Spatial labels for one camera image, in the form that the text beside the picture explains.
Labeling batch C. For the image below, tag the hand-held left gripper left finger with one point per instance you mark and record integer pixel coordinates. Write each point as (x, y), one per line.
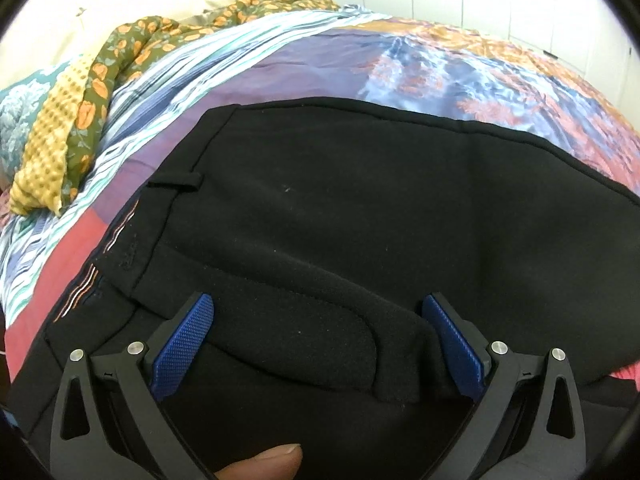
(185, 340)

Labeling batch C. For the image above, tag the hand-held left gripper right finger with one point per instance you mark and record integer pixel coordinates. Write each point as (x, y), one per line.
(452, 340)

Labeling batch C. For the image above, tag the black pants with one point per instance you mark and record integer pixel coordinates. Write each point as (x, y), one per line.
(325, 210)

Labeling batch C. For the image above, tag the person's left hand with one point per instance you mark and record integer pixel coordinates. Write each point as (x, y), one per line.
(265, 462)

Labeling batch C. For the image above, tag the yellow dotted cloth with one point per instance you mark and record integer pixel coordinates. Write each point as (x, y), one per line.
(45, 135)

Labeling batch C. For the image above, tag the teal floral pillow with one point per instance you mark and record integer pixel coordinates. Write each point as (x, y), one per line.
(20, 110)

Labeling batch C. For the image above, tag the green orange floral cloth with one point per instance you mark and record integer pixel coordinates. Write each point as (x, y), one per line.
(150, 40)

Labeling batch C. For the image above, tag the printed bedsheet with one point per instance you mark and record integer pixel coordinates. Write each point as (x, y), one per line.
(310, 60)

